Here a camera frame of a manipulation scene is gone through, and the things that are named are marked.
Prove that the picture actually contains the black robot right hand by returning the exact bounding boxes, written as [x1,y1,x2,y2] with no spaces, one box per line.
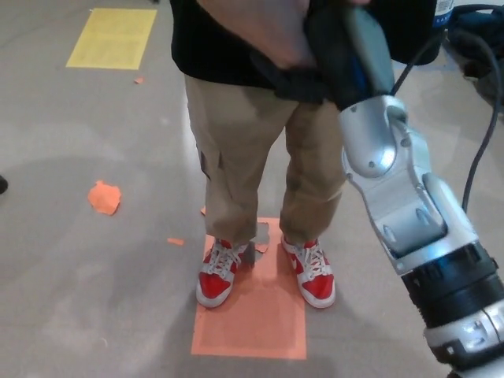
[250,0,397,112]

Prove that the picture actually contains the person's bare right hand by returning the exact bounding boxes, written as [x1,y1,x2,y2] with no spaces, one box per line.
[195,0,318,71]

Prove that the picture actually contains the black t-shirt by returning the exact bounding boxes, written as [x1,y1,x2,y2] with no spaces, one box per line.
[169,0,438,90]

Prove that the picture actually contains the white container blue label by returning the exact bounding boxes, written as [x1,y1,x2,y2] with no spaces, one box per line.
[431,0,452,24]

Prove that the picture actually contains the khaki cargo trousers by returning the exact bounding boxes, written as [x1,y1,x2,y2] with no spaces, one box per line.
[183,74,350,247]

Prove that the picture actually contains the dark blue backpack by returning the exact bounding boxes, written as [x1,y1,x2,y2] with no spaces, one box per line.
[447,3,504,76]

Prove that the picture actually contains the yellow rectangular floor sheet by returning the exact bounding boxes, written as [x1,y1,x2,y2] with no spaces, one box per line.
[65,8,158,71]

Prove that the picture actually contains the dark grey bag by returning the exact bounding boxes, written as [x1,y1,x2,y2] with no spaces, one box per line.
[472,62,504,115]

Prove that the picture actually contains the red white left sneaker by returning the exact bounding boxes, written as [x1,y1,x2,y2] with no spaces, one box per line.
[280,235,335,309]

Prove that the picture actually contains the red white sneaker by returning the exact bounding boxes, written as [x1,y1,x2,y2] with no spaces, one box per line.
[280,235,335,309]
[195,238,250,309]

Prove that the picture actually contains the crumpled orange paper piece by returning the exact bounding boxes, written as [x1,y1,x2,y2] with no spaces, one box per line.
[87,180,123,217]

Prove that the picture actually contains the red white right sneaker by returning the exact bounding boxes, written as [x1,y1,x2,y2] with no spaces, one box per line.
[195,238,250,309]

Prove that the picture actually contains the orange rectangular floor sheet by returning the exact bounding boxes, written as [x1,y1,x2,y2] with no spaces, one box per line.
[191,217,307,361]

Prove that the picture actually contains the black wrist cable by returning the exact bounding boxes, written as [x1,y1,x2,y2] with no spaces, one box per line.
[391,29,501,213]

